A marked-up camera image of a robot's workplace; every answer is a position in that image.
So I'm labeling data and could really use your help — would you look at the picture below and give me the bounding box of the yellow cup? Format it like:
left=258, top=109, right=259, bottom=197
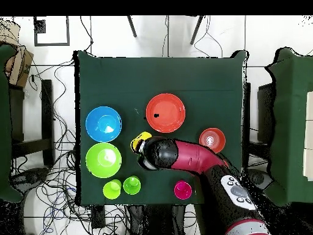
left=130, top=131, right=153, bottom=154

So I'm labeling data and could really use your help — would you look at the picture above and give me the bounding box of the large orange bowl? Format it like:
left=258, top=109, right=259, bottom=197
left=145, top=93, right=186, bottom=133

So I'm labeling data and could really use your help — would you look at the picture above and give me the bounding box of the white block stack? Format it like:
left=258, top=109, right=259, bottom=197
left=302, top=91, right=313, bottom=182

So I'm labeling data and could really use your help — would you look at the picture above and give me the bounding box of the lime green bowl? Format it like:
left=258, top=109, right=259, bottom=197
left=85, top=142, right=122, bottom=179

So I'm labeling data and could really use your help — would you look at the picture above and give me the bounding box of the blue bowl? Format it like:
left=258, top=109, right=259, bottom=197
left=85, top=105, right=122, bottom=143

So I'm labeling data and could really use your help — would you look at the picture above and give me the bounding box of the lime green cup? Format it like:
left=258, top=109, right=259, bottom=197
left=103, top=179, right=122, bottom=200

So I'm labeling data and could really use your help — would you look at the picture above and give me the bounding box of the pink cup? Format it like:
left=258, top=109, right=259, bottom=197
left=174, top=180, right=193, bottom=200

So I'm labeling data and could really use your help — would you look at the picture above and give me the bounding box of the small orange bowl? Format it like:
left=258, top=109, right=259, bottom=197
left=199, top=127, right=226, bottom=154

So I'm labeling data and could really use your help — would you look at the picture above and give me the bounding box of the black power strip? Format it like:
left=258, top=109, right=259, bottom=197
left=91, top=204, right=106, bottom=229

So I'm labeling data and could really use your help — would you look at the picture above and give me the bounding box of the grey stand base with knob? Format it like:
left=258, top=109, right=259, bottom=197
left=10, top=168, right=51, bottom=194

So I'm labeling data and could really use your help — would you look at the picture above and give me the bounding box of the black tripod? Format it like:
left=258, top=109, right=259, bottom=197
left=126, top=15, right=205, bottom=45

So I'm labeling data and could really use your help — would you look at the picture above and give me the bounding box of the grey chair base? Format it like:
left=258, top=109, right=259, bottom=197
left=246, top=168, right=273, bottom=192

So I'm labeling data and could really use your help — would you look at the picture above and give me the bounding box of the dark green side tablecloth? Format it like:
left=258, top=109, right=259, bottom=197
left=265, top=47, right=313, bottom=206
left=0, top=43, right=24, bottom=204

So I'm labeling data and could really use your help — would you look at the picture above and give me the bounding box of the cardboard box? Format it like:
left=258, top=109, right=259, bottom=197
left=0, top=20, right=34, bottom=88

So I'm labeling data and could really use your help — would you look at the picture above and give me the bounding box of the black cable tangle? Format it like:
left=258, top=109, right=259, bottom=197
left=24, top=58, right=130, bottom=235

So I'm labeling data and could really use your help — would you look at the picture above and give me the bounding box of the black bench frame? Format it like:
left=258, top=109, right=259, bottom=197
left=9, top=79, right=55, bottom=167
left=244, top=81, right=276, bottom=170

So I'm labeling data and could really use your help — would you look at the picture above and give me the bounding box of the black square floor frame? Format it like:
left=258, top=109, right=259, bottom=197
left=33, top=15, right=70, bottom=47

